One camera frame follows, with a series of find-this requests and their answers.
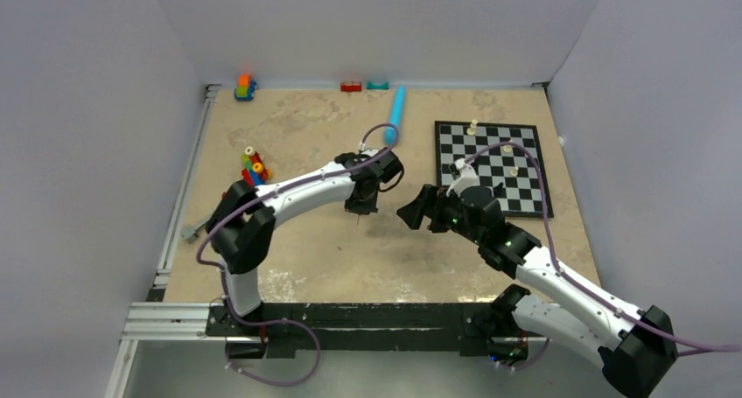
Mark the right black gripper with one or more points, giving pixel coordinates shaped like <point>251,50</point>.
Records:
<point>431,200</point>

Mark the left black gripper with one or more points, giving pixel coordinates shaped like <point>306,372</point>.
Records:
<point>361,209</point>

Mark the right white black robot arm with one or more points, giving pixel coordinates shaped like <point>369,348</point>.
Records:
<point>629,344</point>

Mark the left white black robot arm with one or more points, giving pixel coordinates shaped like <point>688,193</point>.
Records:
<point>241,227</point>

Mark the black chess piece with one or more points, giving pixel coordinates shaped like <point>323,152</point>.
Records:
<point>499,191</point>

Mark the white chess piece top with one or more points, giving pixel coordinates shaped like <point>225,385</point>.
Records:
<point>472,128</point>

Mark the blue cylinder tube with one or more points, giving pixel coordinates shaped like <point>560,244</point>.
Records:
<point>392,133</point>

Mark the black white chessboard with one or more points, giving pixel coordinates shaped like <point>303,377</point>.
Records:
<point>524,197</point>

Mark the colourful block stack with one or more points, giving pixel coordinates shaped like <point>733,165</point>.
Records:
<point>254,171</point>

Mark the teal toy piece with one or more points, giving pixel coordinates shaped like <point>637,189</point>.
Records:
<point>377,85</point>

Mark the red toy block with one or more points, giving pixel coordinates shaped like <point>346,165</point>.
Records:
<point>350,86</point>

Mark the colourful toy car blocks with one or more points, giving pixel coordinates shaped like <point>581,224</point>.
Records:
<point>245,88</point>

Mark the grey bar with red end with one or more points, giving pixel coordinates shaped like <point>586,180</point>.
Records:
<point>190,233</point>

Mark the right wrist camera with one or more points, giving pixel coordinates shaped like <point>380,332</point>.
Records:
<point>466,177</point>

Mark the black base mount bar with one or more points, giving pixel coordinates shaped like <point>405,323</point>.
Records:
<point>280,330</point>

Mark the aluminium frame rail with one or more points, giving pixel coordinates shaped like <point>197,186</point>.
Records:
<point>151,321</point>

